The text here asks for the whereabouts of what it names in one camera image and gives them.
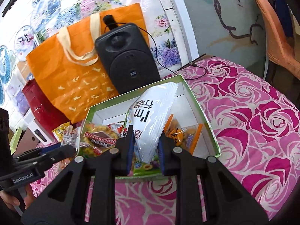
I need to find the light green box lid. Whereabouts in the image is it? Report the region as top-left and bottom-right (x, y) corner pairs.
(10, 127), (23, 155)

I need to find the red thermos jug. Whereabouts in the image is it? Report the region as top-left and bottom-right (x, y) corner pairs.
(22, 79), (70, 135)

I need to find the brown cardboard box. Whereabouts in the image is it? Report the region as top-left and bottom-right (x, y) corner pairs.
(13, 128), (40, 156)

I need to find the orange trimmed snack bag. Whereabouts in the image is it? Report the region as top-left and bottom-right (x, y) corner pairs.
(164, 114), (203, 154)

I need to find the yellow chip bag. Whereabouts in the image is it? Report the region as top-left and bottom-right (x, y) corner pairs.
(52, 122), (70, 142)

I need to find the green blue snack packet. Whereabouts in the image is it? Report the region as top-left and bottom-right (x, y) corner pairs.
(133, 155), (161, 176)

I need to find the green white open box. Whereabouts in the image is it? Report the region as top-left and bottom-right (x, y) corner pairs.
(78, 73), (221, 183)

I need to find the white coffee cup box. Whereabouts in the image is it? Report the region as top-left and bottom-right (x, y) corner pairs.
(28, 120), (53, 145)

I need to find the black speaker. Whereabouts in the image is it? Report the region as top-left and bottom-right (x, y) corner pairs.
(94, 15), (161, 95)

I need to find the orange tote bag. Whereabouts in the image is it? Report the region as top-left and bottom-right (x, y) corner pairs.
(26, 3), (146, 123)

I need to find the blue bag on chair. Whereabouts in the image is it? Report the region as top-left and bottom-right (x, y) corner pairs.
(268, 0), (293, 38)

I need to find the white cartoon snack bag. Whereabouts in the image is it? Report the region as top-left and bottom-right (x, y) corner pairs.
(129, 82), (178, 164)

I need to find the pink rose tablecloth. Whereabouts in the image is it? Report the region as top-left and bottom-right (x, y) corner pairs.
(30, 56), (300, 225)

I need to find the purple bedding package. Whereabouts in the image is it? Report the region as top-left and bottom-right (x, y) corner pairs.
(6, 75), (30, 116)

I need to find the left hand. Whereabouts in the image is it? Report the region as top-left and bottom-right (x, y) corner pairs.
(1, 184), (35, 211)

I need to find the brown tofu snack packet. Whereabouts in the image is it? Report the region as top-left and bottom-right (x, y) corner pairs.
(61, 125), (81, 150)

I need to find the red snack packet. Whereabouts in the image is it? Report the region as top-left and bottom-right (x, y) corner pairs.
(108, 121), (127, 138)

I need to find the orange chair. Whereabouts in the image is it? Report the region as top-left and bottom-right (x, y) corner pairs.
(255, 0), (299, 78)

